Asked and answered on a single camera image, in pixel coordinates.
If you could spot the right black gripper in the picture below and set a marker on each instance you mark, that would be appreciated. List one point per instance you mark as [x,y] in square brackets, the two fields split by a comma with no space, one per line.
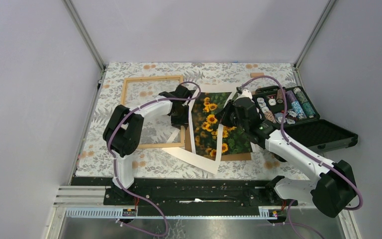
[223,116]

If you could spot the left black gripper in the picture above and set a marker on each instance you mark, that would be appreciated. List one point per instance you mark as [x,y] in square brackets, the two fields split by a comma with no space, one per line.
[183,121]

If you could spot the sunflower photo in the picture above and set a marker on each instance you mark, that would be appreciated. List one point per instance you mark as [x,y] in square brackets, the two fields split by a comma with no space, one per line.
[208,139]

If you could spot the wooden picture frame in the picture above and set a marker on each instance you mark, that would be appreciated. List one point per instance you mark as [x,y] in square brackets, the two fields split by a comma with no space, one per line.
[157,132]

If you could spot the white mat board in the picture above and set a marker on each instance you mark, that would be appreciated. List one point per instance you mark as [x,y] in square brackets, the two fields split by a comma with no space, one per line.
[191,158]

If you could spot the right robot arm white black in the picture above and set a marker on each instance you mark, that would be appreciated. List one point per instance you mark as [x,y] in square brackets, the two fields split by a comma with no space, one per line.
[330,187]

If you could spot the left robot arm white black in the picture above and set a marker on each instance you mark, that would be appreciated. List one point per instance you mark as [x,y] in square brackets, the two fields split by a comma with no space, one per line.
[123,132]

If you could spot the small wooden block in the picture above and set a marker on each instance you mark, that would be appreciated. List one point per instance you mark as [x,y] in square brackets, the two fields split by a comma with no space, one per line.
[253,75]

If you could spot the brown chip stack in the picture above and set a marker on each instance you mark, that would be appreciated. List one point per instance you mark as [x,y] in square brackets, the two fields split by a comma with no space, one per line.
[280,97]

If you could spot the purple chip stack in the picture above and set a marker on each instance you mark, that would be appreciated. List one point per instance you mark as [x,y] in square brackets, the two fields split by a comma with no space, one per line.
[291,96]

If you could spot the blue chip stack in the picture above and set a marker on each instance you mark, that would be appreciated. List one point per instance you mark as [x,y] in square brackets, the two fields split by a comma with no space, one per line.
[300,114]

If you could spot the black poker chip case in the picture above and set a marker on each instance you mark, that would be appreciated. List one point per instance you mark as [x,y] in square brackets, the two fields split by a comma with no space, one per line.
[315,133]

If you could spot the green chip stack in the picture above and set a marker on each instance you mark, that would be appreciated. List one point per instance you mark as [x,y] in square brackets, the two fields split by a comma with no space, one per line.
[305,104]

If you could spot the floral tablecloth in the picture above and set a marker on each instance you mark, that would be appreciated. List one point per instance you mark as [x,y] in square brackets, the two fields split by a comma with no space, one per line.
[95,160]

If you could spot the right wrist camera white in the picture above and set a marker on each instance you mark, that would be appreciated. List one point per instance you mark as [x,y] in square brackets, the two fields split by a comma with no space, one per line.
[245,93]

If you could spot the brown frame backing board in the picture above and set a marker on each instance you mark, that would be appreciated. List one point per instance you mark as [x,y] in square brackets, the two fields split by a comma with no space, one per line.
[230,157]

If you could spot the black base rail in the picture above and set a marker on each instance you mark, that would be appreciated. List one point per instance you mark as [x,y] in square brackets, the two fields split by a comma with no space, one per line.
[197,196]

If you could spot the grey slotted cable duct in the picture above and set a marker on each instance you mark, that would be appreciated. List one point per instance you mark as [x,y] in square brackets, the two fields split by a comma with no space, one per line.
[127,213]

